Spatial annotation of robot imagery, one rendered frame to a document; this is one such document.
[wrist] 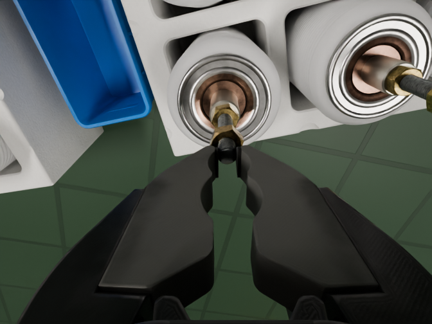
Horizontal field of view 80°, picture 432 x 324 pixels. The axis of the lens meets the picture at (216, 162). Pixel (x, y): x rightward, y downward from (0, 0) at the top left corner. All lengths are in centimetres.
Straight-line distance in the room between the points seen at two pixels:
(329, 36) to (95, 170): 50
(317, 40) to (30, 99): 34
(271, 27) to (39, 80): 31
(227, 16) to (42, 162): 28
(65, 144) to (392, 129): 56
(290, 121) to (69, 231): 60
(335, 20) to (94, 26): 37
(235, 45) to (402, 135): 46
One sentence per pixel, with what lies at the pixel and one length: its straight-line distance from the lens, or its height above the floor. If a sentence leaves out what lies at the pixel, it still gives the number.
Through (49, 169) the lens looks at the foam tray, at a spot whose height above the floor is 17.
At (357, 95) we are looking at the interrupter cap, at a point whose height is 25.
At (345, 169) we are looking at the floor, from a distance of 60.
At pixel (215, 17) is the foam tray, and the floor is 18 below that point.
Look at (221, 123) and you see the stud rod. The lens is 16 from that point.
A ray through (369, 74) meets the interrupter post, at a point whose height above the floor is 26.
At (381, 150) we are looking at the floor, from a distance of 61.
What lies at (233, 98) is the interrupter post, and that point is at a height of 27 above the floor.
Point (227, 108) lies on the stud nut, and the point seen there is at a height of 29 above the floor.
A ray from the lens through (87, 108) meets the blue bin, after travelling 43.
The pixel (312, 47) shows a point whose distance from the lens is 24.
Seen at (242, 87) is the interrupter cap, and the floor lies 25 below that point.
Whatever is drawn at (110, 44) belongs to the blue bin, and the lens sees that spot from 49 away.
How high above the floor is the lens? 46
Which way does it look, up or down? 60 degrees down
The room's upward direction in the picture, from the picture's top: 179 degrees counter-clockwise
